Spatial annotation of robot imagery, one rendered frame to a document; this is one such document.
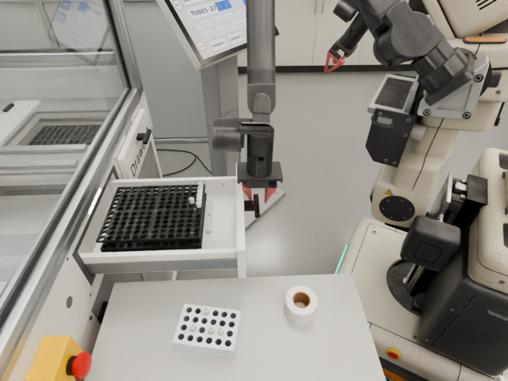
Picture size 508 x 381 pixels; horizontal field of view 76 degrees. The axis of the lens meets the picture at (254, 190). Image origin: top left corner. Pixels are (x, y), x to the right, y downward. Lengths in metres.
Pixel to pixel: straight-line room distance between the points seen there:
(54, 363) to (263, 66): 0.62
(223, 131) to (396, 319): 1.01
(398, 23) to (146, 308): 0.77
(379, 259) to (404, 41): 1.04
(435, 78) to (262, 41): 0.34
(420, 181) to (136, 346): 0.84
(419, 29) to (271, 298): 0.62
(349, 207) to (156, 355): 1.62
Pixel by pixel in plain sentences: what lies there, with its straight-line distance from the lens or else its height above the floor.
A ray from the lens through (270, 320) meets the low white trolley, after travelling 0.76.
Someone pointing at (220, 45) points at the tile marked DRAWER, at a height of 1.00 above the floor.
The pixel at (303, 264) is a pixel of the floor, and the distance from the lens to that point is 1.79.
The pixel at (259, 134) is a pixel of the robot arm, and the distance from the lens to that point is 0.66.
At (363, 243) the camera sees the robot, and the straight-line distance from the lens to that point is 1.57.
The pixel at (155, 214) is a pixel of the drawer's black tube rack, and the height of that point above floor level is 0.90.
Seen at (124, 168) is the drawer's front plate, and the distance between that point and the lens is 0.96.
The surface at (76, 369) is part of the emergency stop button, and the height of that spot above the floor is 0.89.
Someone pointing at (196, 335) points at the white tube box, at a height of 0.80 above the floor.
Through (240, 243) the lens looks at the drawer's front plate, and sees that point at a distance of 0.66.
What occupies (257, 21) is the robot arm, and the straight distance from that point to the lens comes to 0.69.
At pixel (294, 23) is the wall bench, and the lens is 3.66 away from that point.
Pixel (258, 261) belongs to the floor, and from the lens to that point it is 1.78.
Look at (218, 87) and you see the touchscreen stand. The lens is 1.64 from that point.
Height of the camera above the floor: 1.44
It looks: 42 degrees down
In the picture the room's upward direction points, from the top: straight up
